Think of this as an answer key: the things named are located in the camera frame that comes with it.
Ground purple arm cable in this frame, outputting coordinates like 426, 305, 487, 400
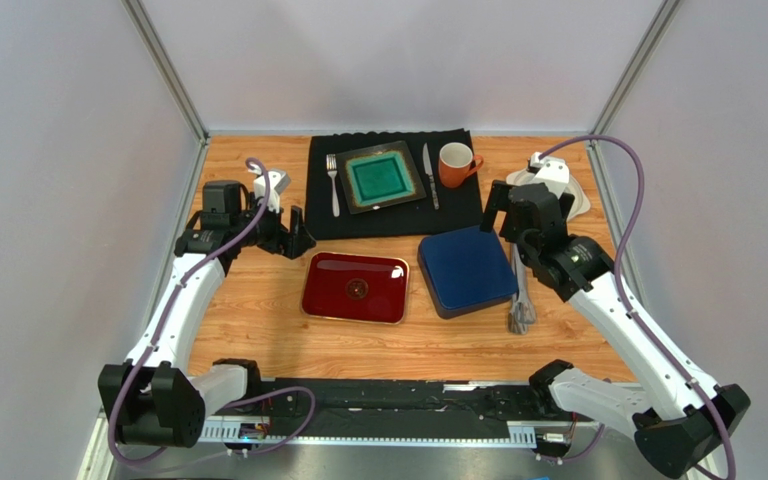
534, 135, 738, 480
105, 157, 317, 467

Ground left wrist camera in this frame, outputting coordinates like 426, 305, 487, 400
248, 166, 291, 213

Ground silver fork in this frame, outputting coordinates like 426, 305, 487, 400
326, 154, 341, 218

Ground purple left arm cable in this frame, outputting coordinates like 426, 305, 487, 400
105, 157, 317, 467

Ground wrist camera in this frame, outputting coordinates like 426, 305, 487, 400
248, 166, 291, 213
527, 152, 571, 198

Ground dark blue box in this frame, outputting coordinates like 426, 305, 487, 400
420, 262, 517, 319

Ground aluminium frame rail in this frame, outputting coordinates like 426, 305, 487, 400
77, 373, 721, 480

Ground red lacquer chocolate tray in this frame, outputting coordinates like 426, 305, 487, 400
300, 252, 410, 325

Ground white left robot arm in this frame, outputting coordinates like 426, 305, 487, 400
98, 170, 316, 449

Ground metal serving tongs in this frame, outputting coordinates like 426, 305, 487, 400
507, 243, 536, 335

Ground teal square plate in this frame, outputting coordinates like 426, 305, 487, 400
335, 141, 427, 214

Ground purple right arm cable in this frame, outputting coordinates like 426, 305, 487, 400
534, 135, 738, 480

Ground orange ceramic mug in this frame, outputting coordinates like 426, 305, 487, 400
438, 142, 484, 189

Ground dark blue box lid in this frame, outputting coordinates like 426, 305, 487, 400
418, 226, 518, 319

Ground white round lid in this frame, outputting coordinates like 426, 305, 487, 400
505, 167, 591, 220

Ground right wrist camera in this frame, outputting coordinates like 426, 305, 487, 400
527, 152, 571, 198

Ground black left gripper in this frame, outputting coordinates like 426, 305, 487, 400
229, 193, 314, 260

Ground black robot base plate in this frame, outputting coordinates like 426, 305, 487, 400
198, 377, 596, 441

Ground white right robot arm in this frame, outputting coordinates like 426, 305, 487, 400
480, 181, 751, 479

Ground silver table knife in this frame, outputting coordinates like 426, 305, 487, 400
422, 143, 440, 210

